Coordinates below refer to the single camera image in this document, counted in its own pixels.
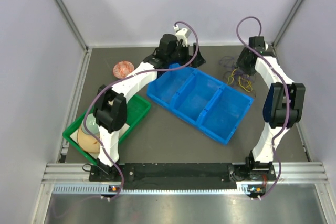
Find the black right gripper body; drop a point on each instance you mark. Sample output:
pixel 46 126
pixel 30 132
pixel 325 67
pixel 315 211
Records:
pixel 242 62

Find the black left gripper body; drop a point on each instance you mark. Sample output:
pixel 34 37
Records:
pixel 181 55

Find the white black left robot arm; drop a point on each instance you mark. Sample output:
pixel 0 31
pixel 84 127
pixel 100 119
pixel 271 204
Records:
pixel 110 105

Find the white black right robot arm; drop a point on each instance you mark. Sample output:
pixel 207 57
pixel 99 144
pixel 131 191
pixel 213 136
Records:
pixel 282 108

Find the blue three-compartment bin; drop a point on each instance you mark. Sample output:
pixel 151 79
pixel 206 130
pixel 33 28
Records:
pixel 201 100

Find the pale green glass bowl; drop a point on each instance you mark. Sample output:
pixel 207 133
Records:
pixel 90 125

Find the tan wooden plate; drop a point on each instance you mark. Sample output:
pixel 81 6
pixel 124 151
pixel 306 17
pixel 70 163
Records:
pixel 87 142

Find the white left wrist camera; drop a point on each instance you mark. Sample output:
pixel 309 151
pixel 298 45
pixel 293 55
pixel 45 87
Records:
pixel 182 34

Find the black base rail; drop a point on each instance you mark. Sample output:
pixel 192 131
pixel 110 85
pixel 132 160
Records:
pixel 180 176

